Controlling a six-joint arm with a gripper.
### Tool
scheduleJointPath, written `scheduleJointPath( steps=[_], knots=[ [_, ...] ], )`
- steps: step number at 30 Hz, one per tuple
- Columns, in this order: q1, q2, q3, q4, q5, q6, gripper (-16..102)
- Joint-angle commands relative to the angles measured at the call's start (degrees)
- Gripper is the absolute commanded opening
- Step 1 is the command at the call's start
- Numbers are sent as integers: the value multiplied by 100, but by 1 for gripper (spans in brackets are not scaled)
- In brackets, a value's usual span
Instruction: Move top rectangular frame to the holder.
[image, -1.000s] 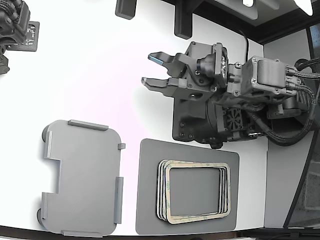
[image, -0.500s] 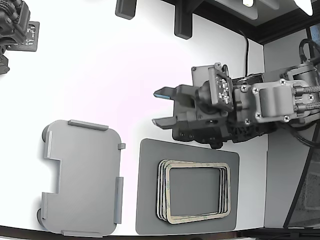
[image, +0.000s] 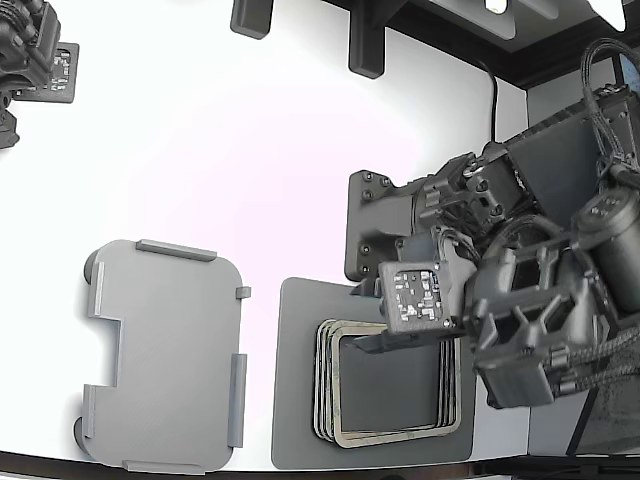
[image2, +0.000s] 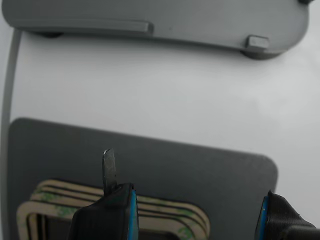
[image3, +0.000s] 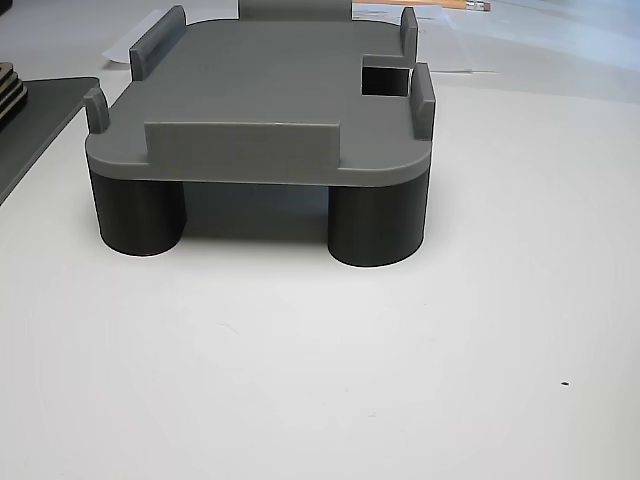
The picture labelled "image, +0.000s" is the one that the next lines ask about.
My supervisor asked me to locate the dark grey printed gripper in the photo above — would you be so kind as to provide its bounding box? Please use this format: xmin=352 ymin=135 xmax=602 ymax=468
xmin=344 ymin=238 xmax=616 ymax=410

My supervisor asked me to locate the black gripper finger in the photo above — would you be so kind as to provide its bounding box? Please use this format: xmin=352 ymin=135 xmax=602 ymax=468
xmin=350 ymin=279 xmax=382 ymax=299

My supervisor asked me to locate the grey 3D-printed holder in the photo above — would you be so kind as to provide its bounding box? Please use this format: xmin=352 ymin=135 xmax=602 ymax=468
xmin=74 ymin=238 xmax=252 ymax=475

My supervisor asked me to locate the black table edge strip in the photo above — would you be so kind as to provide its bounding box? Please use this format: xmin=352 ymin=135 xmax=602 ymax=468
xmin=0 ymin=448 xmax=640 ymax=480

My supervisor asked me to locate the grey camera box with board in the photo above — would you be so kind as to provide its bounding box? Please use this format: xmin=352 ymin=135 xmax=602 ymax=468
xmin=377 ymin=258 xmax=459 ymax=336

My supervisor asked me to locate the grey screwed bracket plate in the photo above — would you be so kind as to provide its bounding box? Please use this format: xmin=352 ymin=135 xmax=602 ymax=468
xmin=343 ymin=169 xmax=417 ymax=282

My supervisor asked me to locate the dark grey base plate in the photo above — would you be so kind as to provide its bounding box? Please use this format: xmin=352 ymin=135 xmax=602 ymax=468
xmin=271 ymin=276 xmax=477 ymax=471

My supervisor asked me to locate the braided black cable bundle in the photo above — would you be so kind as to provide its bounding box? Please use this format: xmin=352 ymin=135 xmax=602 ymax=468
xmin=547 ymin=319 xmax=640 ymax=399

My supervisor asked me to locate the thin black cable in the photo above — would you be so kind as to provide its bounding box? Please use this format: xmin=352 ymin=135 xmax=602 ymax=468
xmin=473 ymin=58 xmax=501 ymax=147

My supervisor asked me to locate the long black mounting bracket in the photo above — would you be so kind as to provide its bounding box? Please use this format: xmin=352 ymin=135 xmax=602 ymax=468
xmin=347 ymin=0 xmax=387 ymax=81

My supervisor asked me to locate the black table frame rail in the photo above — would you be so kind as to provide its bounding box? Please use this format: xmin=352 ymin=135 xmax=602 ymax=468
xmin=344 ymin=0 xmax=640 ymax=92

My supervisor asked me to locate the short black mounting bracket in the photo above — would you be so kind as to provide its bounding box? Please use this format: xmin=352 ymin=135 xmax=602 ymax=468
xmin=229 ymin=0 xmax=276 ymax=40

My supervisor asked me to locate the braided black cable loop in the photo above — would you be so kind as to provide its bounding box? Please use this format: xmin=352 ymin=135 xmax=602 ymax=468
xmin=580 ymin=37 xmax=640 ymax=174

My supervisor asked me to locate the dark camera box with board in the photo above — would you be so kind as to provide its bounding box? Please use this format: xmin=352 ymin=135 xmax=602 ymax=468
xmin=29 ymin=41 xmax=81 ymax=105

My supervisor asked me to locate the black camera stand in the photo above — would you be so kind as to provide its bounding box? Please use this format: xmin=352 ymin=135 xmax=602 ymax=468
xmin=0 ymin=0 xmax=62 ymax=150

